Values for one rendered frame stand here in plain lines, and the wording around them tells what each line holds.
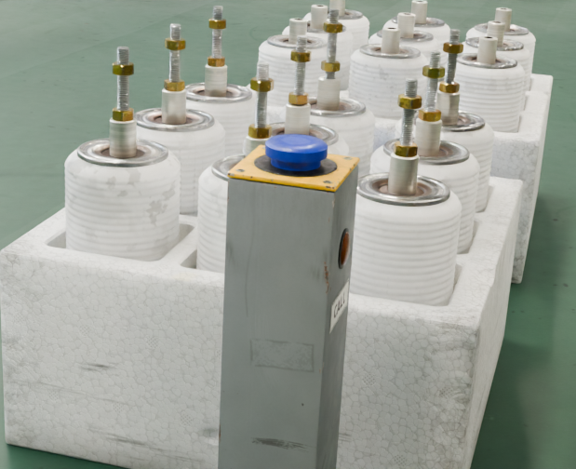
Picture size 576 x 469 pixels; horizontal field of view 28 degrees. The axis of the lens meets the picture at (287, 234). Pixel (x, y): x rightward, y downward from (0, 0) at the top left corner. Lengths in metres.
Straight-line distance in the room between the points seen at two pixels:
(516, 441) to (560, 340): 0.24
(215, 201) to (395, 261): 0.15
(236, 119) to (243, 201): 0.44
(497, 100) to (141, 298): 0.62
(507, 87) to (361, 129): 0.32
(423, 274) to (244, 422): 0.20
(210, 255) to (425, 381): 0.20
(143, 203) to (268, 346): 0.24
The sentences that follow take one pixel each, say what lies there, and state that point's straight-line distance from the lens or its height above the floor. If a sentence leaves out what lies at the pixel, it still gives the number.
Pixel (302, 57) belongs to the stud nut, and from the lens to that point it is 1.03.
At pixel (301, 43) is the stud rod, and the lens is 1.03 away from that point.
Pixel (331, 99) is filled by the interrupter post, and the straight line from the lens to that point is 1.15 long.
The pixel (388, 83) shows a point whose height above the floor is 0.22.
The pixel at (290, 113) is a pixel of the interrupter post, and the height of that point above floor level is 0.27.
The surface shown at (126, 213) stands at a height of 0.21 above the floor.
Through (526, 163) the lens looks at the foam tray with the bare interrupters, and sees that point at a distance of 1.40.
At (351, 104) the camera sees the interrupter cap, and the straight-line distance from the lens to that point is 1.17.
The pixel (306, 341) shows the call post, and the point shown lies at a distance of 0.75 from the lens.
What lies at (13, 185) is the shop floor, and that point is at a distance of 1.72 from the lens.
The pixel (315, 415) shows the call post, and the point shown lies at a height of 0.16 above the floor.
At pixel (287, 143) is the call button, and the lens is 0.74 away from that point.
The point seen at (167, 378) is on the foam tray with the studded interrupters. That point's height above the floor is 0.09.
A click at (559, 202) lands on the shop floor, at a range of 1.78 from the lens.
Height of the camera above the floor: 0.53
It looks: 20 degrees down
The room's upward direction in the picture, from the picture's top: 3 degrees clockwise
